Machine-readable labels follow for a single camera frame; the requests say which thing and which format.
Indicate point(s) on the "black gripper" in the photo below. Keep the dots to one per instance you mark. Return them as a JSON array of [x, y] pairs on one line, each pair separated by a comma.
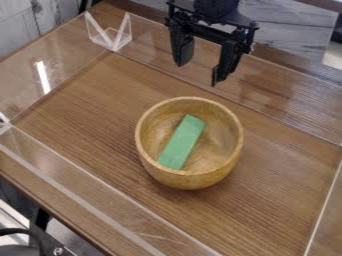
[[214, 20]]

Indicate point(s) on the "green rectangular block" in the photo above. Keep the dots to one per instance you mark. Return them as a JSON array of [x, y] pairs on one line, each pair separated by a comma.
[[182, 142]]

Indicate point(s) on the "brown wooden bowl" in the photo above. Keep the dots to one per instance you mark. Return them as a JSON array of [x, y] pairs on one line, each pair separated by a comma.
[[218, 148]]

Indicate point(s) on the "clear acrylic tray walls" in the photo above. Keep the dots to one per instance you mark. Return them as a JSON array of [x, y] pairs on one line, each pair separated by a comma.
[[73, 98]]

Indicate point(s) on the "black table leg frame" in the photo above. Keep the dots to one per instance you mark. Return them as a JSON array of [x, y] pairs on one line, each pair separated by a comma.
[[53, 247]]

